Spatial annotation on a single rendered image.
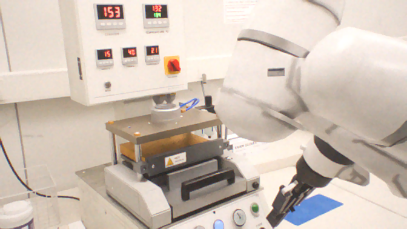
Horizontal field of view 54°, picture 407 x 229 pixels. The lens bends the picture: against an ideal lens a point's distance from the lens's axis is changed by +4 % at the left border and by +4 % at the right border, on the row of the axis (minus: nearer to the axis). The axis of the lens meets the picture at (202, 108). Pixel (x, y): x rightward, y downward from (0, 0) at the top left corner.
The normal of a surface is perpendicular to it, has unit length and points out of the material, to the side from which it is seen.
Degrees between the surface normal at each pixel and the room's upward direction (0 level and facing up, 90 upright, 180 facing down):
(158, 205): 41
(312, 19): 81
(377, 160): 112
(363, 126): 131
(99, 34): 90
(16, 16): 90
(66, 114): 90
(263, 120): 102
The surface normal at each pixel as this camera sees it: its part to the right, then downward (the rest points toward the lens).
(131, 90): 0.59, 0.16
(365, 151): 0.06, 0.57
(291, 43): 0.05, 0.07
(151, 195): 0.36, -0.63
